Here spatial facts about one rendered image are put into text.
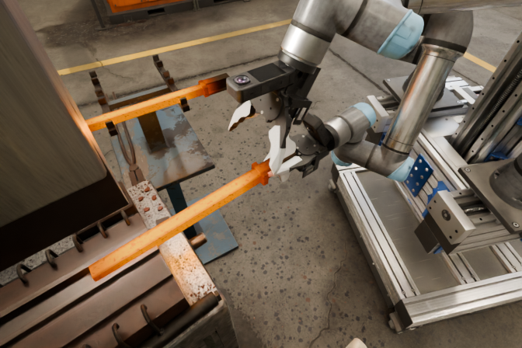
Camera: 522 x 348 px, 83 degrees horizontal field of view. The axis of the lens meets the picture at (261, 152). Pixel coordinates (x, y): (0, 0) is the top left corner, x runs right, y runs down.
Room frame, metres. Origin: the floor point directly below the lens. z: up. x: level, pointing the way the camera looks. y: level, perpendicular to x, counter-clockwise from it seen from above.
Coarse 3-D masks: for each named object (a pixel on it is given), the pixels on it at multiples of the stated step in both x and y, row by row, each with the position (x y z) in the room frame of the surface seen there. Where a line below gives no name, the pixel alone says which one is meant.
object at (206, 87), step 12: (204, 84) 0.77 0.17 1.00; (216, 84) 0.78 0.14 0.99; (168, 96) 0.71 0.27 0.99; (180, 96) 0.72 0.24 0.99; (192, 96) 0.73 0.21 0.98; (132, 108) 0.66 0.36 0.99; (144, 108) 0.66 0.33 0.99; (156, 108) 0.68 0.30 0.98; (96, 120) 0.60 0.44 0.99; (120, 120) 0.62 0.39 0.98
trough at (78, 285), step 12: (72, 276) 0.19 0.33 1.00; (84, 276) 0.19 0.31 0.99; (60, 288) 0.17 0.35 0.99; (72, 288) 0.17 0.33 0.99; (84, 288) 0.17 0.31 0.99; (36, 300) 0.15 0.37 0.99; (48, 300) 0.15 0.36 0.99; (60, 300) 0.15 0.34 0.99; (12, 312) 0.13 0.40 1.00; (24, 312) 0.14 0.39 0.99; (36, 312) 0.14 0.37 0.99; (0, 324) 0.12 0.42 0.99; (12, 324) 0.12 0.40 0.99; (24, 324) 0.12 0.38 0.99; (0, 336) 0.10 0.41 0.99
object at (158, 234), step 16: (240, 176) 0.40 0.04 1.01; (256, 176) 0.40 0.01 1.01; (224, 192) 0.36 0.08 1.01; (240, 192) 0.37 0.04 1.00; (192, 208) 0.32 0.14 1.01; (208, 208) 0.32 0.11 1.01; (160, 224) 0.28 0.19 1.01; (176, 224) 0.28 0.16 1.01; (192, 224) 0.29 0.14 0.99; (144, 240) 0.25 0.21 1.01; (160, 240) 0.25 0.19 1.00; (112, 256) 0.22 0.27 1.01; (128, 256) 0.22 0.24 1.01; (96, 272) 0.19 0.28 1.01
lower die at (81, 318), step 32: (64, 256) 0.23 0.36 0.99; (96, 256) 0.22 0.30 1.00; (160, 256) 0.23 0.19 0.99; (0, 288) 0.17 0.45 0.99; (32, 288) 0.17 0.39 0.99; (96, 288) 0.17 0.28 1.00; (128, 288) 0.17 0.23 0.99; (160, 288) 0.18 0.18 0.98; (32, 320) 0.12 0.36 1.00; (64, 320) 0.12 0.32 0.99; (96, 320) 0.12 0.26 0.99; (128, 320) 0.13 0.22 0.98; (160, 320) 0.13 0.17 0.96
